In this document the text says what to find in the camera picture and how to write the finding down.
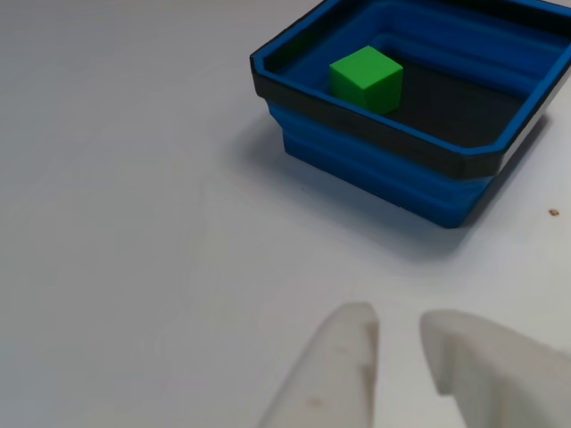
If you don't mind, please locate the green cube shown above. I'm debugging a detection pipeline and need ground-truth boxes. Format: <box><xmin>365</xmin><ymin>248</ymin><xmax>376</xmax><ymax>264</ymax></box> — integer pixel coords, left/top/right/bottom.
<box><xmin>328</xmin><ymin>45</ymin><xmax>404</xmax><ymax>115</ymax></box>

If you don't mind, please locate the blue collapsible box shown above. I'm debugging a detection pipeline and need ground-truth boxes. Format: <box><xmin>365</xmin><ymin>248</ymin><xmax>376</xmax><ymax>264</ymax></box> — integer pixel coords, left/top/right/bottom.
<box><xmin>249</xmin><ymin>0</ymin><xmax>571</xmax><ymax>230</ymax></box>

